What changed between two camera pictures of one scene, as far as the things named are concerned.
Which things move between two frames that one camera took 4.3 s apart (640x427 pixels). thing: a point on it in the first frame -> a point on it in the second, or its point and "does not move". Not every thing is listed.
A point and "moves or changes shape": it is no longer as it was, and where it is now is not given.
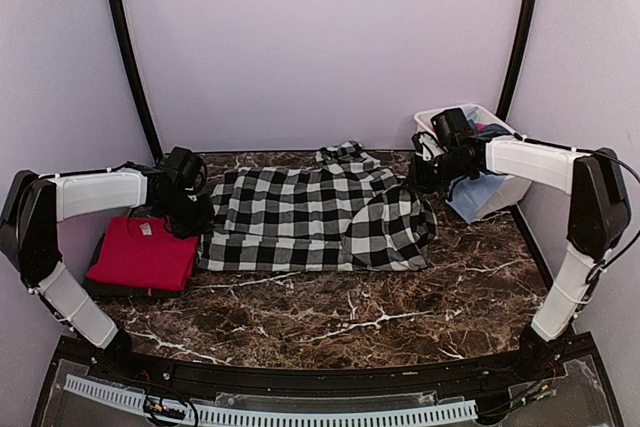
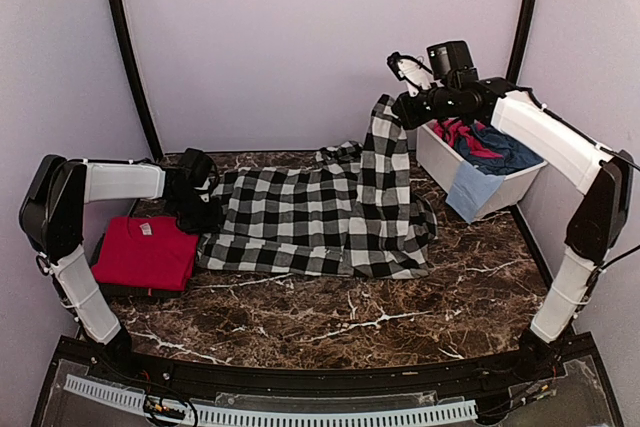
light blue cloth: [468, 196] does not move
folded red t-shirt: [140, 253] does not move
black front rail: [325, 379] does not move
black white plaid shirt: [344, 210] moves or changes shape
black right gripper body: [437, 175] -> [442, 107]
